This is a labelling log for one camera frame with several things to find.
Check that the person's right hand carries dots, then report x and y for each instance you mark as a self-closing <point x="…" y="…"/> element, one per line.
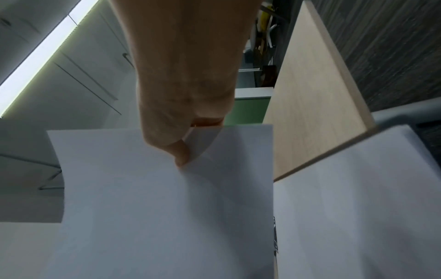
<point x="186" y="68"/>

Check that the stack of white papers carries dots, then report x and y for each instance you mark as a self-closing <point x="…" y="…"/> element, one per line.
<point x="155" y="218"/>

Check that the white paper bundle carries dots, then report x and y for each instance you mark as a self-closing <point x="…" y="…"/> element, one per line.
<point x="344" y="218"/>

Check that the green cabinet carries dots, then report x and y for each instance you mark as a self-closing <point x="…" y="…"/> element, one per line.
<point x="248" y="111"/>

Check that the yellow object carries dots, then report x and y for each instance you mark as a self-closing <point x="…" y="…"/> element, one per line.
<point x="263" y="24"/>

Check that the white office chair base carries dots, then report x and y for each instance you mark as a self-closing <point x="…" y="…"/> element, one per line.
<point x="272" y="35"/>

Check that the white cabinet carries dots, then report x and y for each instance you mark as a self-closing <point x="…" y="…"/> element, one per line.
<point x="69" y="90"/>

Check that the ceiling light strip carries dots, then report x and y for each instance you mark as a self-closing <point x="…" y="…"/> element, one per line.
<point x="41" y="54"/>

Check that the white desk leg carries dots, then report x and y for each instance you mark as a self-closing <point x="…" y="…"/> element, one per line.
<point x="406" y="111"/>

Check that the gray wall conduit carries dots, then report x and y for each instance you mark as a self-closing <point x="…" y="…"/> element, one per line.
<point x="34" y="163"/>

